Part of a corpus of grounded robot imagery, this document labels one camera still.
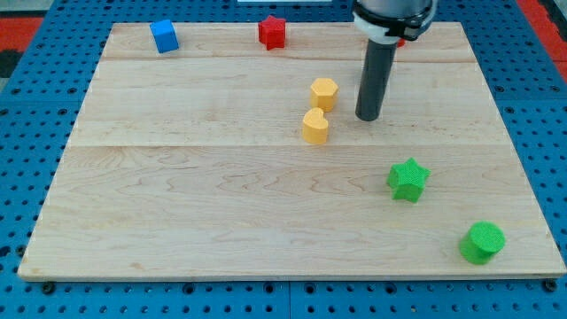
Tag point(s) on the green star block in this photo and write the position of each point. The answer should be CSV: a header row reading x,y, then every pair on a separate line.
x,y
407,180

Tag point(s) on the red star block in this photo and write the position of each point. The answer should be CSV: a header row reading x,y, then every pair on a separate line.
x,y
272,32

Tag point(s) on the yellow heart block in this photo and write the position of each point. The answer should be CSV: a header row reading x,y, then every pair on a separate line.
x,y
315,128

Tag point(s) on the wooden board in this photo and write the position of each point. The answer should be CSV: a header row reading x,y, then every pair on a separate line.
x,y
190,166

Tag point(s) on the yellow hexagon block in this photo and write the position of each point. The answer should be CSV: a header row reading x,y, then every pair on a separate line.
x,y
323,94

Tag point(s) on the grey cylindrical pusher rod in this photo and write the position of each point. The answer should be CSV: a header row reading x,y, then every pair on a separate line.
x,y
374,78

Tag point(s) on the blue cube block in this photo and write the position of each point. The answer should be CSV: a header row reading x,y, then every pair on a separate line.
x,y
164,35

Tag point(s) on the green cylinder block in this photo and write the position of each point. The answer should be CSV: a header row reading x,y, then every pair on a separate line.
x,y
482,242

